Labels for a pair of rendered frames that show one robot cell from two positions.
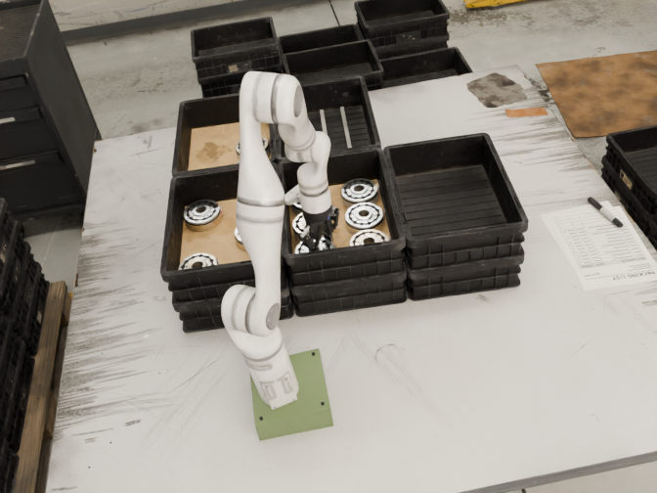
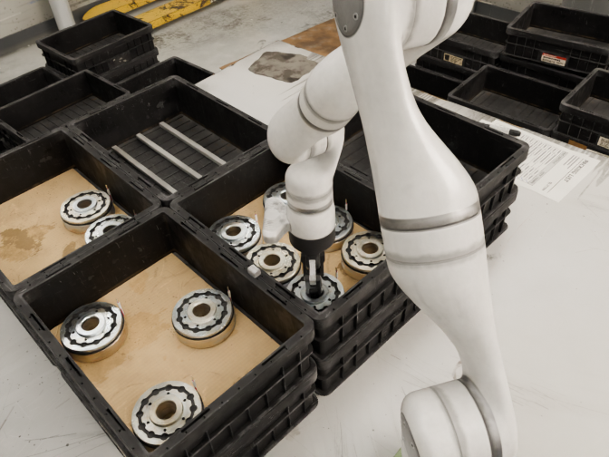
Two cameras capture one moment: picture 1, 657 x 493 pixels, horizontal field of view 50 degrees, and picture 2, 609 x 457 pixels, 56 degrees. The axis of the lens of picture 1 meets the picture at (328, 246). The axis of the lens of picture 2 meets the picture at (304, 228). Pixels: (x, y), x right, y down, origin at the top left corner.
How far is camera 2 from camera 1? 1.09 m
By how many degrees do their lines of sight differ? 30
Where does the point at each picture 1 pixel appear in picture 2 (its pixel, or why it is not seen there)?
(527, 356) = (591, 292)
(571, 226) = not seen: hidden behind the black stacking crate
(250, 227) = (464, 268)
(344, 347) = not seen: hidden behind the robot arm
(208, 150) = (14, 240)
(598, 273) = (550, 181)
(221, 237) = (150, 347)
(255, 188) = (455, 184)
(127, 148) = not seen: outside the picture
